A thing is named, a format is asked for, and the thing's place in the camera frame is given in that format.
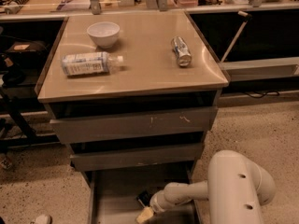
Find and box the silver drink can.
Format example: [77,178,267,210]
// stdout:
[171,36,192,67]

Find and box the black floor cable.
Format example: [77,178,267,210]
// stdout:
[243,90,280,99]

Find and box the black bag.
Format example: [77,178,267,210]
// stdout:
[1,40,49,83]

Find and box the black stand leg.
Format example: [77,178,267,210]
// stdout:
[0,90,59,147]

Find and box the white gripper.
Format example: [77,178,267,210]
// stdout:
[135,190,170,224]

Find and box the top grey drawer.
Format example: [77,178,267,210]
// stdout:
[50,106,218,144]

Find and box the white ceramic bowl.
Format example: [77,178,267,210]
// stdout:
[87,21,121,49]

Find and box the white shoe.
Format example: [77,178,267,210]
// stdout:
[30,214,51,224]

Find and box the bottom grey open drawer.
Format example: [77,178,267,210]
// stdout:
[87,162,191,224]

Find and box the plastic water bottle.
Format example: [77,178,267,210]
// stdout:
[61,51,123,77]

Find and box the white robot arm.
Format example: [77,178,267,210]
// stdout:
[135,150,276,224]

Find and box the middle grey drawer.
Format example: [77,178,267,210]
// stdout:
[70,143,204,172]

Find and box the grey drawer cabinet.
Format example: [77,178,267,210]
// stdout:
[35,10,232,224]

